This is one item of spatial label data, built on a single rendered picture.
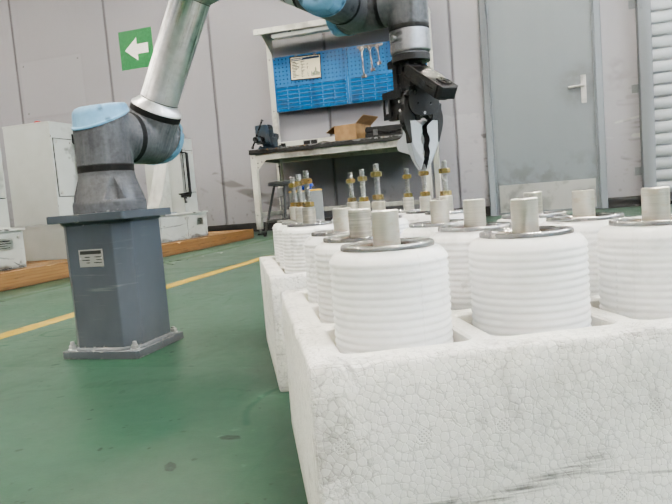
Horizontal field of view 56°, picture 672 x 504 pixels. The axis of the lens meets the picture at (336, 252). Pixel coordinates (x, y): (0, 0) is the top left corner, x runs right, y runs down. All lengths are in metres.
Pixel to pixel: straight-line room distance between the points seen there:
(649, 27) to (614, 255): 5.59
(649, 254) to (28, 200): 3.43
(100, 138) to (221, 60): 5.46
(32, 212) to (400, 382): 3.37
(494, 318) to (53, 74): 7.54
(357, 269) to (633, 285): 0.23
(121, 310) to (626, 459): 1.05
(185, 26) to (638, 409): 1.21
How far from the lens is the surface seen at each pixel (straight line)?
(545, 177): 6.03
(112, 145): 1.41
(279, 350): 0.99
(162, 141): 1.52
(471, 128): 6.07
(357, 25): 1.25
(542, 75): 6.10
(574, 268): 0.52
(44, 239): 3.69
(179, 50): 1.49
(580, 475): 0.53
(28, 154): 3.74
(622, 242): 0.57
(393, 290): 0.47
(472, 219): 0.65
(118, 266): 1.37
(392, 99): 1.23
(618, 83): 6.14
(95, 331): 1.42
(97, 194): 1.39
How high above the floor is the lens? 0.30
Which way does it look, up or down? 5 degrees down
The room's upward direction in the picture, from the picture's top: 5 degrees counter-clockwise
